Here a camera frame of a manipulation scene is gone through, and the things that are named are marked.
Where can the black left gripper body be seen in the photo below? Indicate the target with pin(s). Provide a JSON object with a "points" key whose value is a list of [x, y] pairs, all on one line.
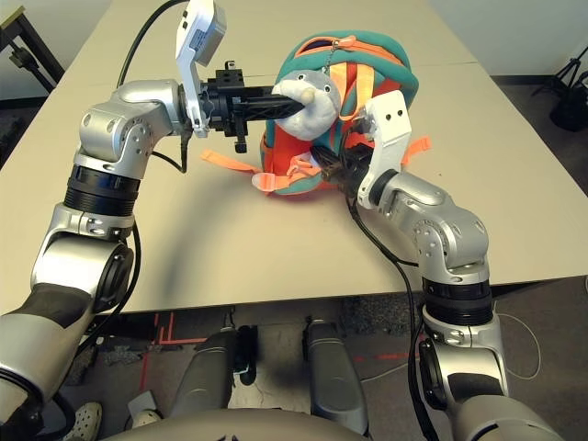
{"points": [[225, 105]]}

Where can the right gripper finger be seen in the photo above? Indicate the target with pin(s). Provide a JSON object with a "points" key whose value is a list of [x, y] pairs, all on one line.
{"points": [[331, 172], [328, 156]]}

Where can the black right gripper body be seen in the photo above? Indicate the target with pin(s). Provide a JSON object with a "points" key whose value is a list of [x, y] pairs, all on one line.
{"points": [[353, 170]]}

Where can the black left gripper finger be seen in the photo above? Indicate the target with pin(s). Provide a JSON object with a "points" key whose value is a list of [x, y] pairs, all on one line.
{"points": [[266, 109]]}

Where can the teal and orange backpack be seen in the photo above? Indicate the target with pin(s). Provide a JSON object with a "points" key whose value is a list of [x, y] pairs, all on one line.
{"points": [[390, 59]]}

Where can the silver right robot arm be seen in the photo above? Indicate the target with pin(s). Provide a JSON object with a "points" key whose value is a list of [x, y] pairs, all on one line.
{"points": [[441, 216]]}

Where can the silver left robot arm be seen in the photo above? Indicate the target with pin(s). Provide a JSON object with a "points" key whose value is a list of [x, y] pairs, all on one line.
{"points": [[115, 124]]}

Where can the black-framed side table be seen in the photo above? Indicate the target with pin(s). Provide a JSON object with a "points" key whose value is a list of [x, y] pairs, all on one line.
{"points": [[27, 50]]}

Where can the dark grey floor mat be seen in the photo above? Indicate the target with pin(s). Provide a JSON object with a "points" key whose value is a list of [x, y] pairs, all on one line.
{"points": [[7, 138]]}

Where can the black tripod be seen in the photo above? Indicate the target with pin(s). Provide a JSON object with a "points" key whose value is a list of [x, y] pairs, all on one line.
{"points": [[572, 69]]}

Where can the grey robot torso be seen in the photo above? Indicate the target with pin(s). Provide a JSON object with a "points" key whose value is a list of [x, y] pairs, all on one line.
{"points": [[229, 427]]}

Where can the white perforated clog shoe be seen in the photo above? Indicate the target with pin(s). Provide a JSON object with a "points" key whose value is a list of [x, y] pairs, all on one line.
{"points": [[147, 418], [87, 420]]}

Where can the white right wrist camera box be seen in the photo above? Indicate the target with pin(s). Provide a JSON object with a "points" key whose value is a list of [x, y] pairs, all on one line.
{"points": [[390, 119]]}

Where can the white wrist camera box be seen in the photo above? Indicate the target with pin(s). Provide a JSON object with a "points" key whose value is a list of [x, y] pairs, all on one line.
{"points": [[390, 119], [193, 27]]}

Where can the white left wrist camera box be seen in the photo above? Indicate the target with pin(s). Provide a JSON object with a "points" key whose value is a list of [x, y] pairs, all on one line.
{"points": [[193, 27]]}

